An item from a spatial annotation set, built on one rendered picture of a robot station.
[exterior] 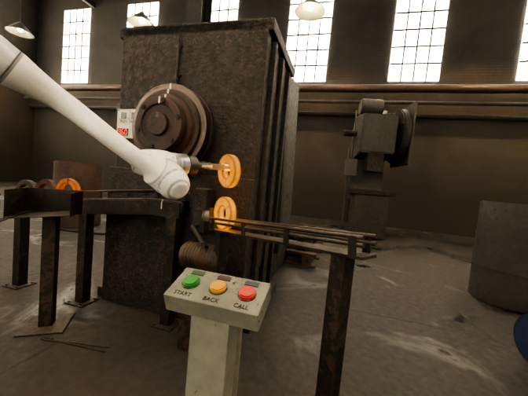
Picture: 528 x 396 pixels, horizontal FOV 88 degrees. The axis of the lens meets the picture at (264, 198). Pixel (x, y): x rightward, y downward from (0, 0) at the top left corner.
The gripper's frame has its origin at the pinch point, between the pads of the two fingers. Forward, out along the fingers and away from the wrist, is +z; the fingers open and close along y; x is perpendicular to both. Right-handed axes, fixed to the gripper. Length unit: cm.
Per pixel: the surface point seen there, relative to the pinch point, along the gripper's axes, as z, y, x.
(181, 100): -9.2, -34.0, 34.0
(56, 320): -62, -69, -88
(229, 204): -2.5, 5.4, -16.5
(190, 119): -6.5, -28.5, 23.7
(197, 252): -10.1, -8.5, -41.0
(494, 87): 652, -42, 194
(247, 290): -30, 58, -29
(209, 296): -37, 53, -31
